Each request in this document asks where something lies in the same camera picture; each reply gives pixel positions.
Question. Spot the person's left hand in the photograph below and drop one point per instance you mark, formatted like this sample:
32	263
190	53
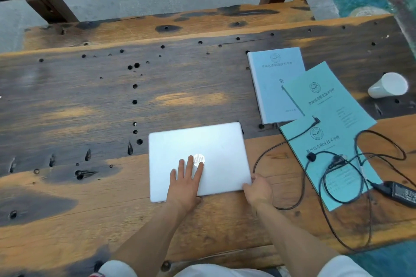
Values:
182	192

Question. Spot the person's right hand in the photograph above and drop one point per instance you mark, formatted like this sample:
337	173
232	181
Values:
260	192

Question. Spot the person's right thumb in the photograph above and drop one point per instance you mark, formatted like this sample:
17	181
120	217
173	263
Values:
248	187

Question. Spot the person's left little finger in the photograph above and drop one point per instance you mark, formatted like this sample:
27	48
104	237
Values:
173	176

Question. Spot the person's left middle finger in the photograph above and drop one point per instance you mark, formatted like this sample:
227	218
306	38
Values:
190	169

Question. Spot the silver laptop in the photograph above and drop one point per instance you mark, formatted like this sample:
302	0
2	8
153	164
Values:
211	147

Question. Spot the person's right forearm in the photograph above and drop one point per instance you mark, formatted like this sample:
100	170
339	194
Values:
289	234

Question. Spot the person's left forearm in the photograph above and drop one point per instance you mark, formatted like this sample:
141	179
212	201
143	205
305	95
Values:
152	234

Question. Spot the teal thin booklet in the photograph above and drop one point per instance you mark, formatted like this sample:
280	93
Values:
338	101
305	163

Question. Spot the white shirt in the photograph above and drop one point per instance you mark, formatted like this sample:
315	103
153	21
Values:
224	271

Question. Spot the light blue thick booklet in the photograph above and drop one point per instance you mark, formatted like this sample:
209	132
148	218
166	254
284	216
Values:
271	85

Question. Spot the black power adapter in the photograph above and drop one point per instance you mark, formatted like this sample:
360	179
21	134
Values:
401	193

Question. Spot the white paper cup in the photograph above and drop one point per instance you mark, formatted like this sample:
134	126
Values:
388	85

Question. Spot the rusty metal bar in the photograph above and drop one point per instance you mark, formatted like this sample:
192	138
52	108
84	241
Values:
398	10

